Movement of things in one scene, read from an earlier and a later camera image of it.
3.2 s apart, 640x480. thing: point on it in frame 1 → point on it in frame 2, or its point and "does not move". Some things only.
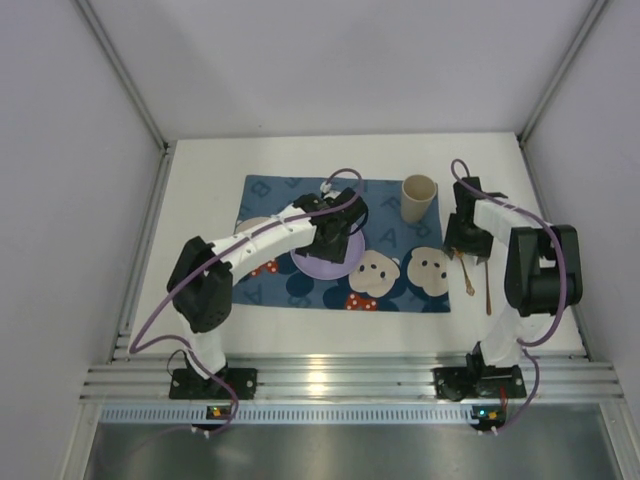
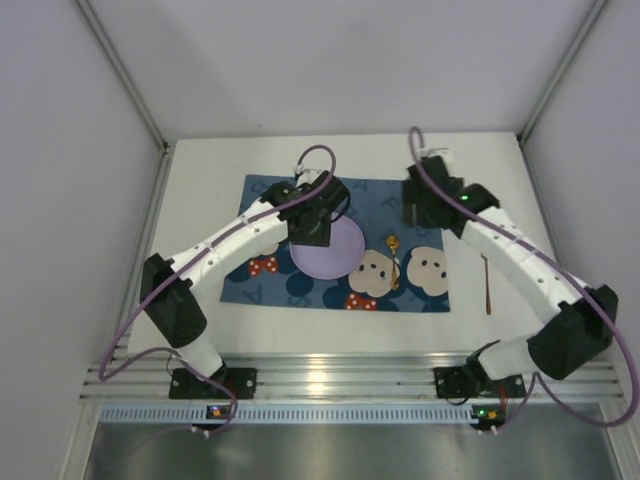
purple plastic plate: x=322 y=268 does not move
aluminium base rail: x=345 y=377 does not move
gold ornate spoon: x=468 y=285 → x=393 y=241
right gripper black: x=465 y=245 → x=417 y=209
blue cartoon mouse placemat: x=402 y=267 does not move
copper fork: x=488 y=290 does not move
